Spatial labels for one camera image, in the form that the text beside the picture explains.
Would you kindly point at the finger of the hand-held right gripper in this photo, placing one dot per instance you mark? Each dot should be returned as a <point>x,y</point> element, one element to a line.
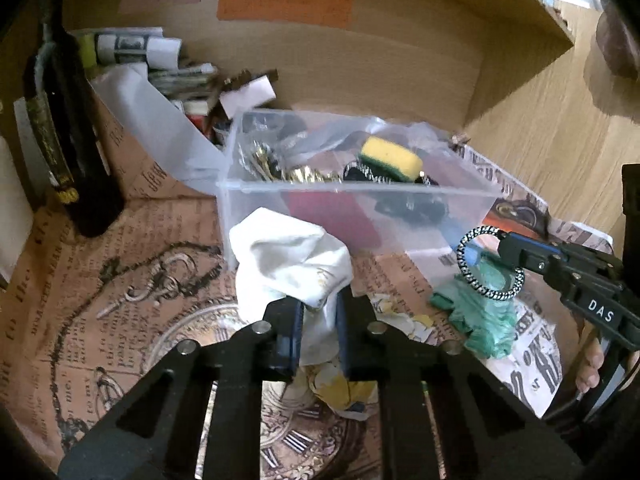
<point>530,260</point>

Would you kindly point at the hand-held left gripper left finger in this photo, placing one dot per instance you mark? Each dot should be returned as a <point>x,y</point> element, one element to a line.
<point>294,332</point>

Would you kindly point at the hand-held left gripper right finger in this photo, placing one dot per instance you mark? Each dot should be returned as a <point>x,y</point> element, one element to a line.
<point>345,335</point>

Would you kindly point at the clear plastic storage box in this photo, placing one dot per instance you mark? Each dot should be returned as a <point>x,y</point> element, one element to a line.
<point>320,200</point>

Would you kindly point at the person's right hand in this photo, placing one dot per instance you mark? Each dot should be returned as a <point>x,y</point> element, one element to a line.
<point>592,365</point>

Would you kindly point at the yellow and white printed cloth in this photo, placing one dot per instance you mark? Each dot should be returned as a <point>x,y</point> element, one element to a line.
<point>345,395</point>

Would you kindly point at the green cloth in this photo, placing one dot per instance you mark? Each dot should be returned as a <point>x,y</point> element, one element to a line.
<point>487,320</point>

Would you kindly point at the dark red pouch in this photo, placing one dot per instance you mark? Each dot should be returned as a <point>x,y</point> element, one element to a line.
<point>332,217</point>

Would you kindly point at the gold metal trinkets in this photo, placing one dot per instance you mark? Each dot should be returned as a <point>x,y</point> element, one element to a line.
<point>295,170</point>

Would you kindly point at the yellow and green sponge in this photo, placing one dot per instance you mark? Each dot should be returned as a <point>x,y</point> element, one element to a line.
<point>390,157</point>

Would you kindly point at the newspaper print table mat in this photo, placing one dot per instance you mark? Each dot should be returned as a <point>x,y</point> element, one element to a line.
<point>125,270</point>

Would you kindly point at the wooden shelf unit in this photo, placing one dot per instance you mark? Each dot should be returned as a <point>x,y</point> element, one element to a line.
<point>410,65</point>

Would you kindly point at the brown round object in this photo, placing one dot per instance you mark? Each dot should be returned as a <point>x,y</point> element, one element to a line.
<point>620,45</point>

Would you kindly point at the white card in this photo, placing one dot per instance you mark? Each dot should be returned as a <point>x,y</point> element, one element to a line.
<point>247,96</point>

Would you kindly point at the bundle of rolled newspapers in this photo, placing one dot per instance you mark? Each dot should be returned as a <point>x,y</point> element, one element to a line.
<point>182,82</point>

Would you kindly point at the dark glass bottle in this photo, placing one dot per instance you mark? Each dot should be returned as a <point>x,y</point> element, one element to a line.
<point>75,135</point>

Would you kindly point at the white paper roll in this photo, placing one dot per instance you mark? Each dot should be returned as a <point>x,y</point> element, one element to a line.
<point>135,50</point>

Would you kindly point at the orange sticky paper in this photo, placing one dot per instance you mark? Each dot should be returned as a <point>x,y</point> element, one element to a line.
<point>285,5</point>

